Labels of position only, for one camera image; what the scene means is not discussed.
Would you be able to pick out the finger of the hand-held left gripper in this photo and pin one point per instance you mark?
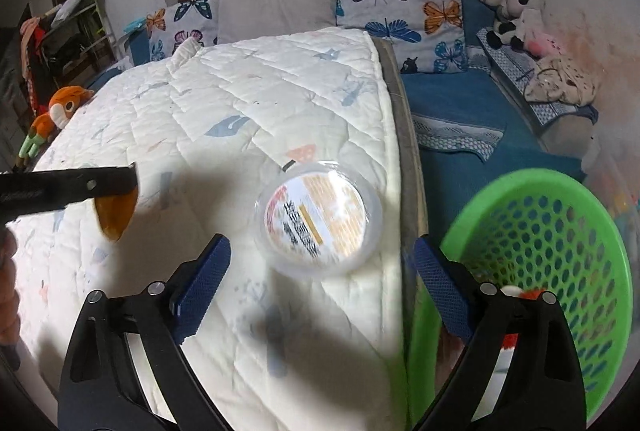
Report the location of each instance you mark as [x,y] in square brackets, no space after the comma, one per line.
[50,188]

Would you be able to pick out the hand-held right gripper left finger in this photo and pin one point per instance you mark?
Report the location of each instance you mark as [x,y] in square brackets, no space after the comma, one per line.
[200,281]

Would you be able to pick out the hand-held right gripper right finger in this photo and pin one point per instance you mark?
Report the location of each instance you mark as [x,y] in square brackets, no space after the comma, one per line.
[440,286]

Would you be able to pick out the amber plastic wrapper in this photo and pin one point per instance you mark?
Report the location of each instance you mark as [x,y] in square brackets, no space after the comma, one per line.
[115,221]

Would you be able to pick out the clear plastic cup with lid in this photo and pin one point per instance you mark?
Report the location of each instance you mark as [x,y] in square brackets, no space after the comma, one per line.
[320,221]

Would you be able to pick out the green plastic basket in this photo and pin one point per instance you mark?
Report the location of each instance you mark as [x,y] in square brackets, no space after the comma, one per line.
[525,178]

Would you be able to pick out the person's left hand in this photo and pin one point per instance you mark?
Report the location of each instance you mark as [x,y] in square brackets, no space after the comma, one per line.
[7,301]

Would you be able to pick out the orange plush toy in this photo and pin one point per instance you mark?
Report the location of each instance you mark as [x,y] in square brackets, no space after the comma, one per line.
[62,103]

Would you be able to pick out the clothes rack shelf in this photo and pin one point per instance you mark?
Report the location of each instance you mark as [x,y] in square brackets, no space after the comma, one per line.
[70,36]

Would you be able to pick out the teal plastic item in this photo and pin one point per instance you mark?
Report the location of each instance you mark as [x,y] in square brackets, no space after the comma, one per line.
[136,25]

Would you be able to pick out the blue bed sheet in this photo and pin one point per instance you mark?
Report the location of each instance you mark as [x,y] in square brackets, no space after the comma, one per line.
[460,96]

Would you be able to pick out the white quilted blanket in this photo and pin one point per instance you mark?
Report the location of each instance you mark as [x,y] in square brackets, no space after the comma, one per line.
[275,86]

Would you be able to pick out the small butterfly print pillow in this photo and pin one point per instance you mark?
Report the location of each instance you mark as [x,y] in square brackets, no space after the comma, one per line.
[185,16]

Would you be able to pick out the blue patterned blanket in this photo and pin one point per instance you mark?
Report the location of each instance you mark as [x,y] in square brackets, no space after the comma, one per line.
[510,76]

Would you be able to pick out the cream spotted cloth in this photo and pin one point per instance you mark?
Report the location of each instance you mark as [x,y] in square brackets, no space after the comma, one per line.
[560,78]

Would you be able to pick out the large butterfly print pillow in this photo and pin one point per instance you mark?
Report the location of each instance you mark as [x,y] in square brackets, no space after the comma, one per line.
[400,6]

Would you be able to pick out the beige pillow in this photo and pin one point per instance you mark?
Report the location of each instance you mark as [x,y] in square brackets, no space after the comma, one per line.
[280,6]

